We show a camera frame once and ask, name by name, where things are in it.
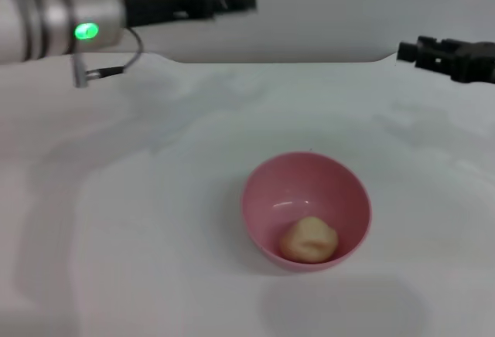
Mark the pink plastic bowl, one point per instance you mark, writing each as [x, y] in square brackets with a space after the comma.
[270, 198]

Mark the beige egg yolk pastry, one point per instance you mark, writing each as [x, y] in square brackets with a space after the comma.
[309, 240]

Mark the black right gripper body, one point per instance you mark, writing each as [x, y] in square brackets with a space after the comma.
[477, 62]

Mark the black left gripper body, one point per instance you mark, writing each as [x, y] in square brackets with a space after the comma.
[162, 8]

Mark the white and silver left robot arm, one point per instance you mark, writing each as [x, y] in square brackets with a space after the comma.
[38, 16]

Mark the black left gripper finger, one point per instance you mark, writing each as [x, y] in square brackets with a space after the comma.
[237, 2]

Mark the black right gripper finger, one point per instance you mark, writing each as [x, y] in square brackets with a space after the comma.
[425, 53]

